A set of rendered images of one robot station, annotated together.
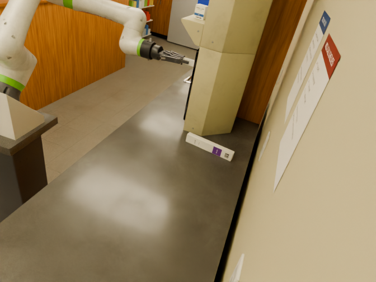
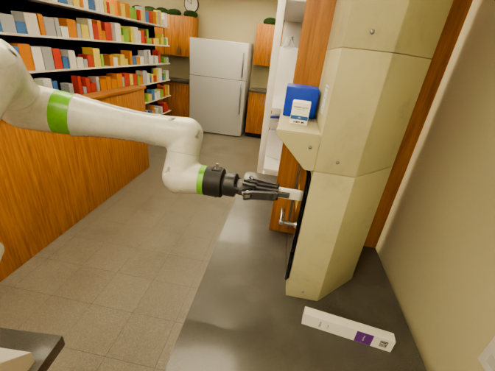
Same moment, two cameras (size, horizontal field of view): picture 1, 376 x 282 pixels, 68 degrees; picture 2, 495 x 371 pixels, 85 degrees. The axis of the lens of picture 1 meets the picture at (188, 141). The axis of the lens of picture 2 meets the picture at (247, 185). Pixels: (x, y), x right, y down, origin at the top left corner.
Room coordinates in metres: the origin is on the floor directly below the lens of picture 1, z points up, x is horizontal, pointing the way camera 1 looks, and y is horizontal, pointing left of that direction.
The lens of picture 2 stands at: (0.69, 0.29, 1.68)
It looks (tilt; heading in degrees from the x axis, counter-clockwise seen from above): 26 degrees down; 353
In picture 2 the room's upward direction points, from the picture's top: 6 degrees clockwise
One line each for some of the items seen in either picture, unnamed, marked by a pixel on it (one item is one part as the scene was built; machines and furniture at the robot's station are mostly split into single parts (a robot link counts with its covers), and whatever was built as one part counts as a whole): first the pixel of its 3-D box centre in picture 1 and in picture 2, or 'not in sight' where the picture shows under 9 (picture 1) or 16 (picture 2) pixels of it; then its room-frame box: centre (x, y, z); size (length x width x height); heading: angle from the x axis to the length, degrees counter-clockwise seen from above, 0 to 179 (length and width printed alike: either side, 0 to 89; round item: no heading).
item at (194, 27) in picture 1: (200, 27); (295, 135); (1.51, 0.06, 1.46); 0.32 x 0.12 x 0.10; 167
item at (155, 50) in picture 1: (161, 53); (239, 185); (1.43, 0.23, 1.31); 0.09 x 0.08 x 0.07; 77
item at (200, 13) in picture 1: (201, 12); (300, 112); (1.46, 0.07, 1.54); 0.05 x 0.05 x 0.06; 74
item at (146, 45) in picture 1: (149, 48); (215, 180); (1.45, 0.30, 1.31); 0.09 x 0.06 x 0.12; 167
